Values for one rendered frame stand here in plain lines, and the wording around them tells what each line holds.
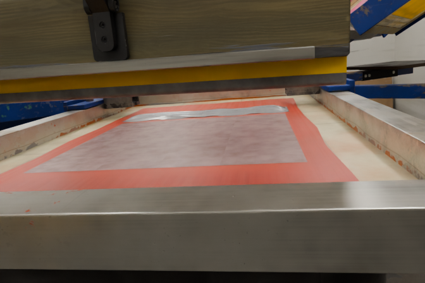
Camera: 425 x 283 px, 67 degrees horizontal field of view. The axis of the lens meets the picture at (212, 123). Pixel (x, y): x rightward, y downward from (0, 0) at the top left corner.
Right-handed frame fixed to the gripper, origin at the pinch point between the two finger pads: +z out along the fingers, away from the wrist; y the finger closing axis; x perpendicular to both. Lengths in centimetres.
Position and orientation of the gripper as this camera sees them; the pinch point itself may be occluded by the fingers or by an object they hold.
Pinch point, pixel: (118, 38)
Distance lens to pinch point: 32.6
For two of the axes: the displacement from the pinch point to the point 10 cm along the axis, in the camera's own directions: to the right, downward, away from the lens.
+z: 0.8, 9.8, 2.0
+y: -1.4, 2.1, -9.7
